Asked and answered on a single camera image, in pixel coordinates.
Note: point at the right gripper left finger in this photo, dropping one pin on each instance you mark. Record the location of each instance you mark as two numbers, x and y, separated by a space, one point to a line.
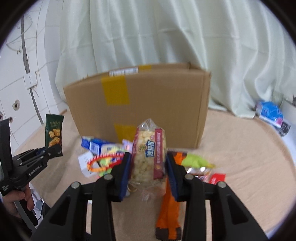
110 188

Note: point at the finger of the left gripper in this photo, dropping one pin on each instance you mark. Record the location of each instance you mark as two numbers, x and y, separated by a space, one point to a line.
48 153
27 157

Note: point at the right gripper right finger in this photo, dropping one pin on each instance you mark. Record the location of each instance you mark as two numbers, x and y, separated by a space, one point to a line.
187 188

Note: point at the dark green cracker packet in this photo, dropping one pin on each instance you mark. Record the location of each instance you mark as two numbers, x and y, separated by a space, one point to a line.
53 129

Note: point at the puffed rice snack pack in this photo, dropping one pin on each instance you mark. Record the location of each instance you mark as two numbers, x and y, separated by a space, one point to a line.
149 152

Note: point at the person's left hand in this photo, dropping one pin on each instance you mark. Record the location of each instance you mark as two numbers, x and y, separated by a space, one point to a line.
10 199

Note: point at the green red plush doll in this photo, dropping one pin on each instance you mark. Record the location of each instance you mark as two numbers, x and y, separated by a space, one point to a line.
102 166

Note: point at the lime green snack bag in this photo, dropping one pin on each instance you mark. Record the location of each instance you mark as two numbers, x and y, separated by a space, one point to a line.
195 161

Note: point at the white power adapter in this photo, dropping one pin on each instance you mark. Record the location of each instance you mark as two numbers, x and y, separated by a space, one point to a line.
83 159

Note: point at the long orange snack bar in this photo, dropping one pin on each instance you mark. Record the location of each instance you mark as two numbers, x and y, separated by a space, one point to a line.
167 224

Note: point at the blue white carton box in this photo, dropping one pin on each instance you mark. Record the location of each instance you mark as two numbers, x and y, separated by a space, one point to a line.
99 146

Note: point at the purple plush toy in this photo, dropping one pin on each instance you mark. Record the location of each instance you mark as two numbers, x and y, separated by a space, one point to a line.
127 145

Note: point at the brown cardboard box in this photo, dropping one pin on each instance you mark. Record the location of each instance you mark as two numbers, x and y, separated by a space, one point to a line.
112 105

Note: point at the beige table cloth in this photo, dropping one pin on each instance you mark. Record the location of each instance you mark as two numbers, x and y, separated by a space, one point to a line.
257 164

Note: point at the blue tissue pack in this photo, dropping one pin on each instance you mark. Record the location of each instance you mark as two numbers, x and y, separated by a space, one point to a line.
270 113

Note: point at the pale green curtain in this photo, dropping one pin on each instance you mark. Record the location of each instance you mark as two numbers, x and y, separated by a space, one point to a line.
242 43

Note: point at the white wall socket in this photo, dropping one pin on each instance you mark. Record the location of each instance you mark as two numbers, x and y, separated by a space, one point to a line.
30 80

